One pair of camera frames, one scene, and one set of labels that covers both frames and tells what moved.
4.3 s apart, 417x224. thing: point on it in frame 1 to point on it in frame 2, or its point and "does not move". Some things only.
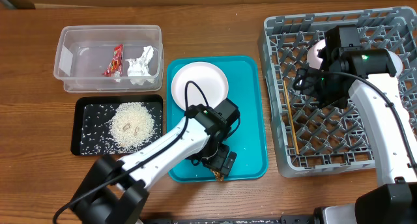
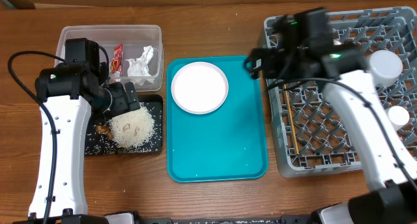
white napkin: [138, 71] does not move
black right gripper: [340, 98] to [270, 70]
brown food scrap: [219, 176] to [104, 129]
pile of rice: [132, 126] does not move
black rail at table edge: [300, 219] does not move
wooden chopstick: [290, 117] does not move
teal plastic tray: [245, 75] does not move
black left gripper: [219, 161] to [122, 104]
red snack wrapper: [115, 68] does not move
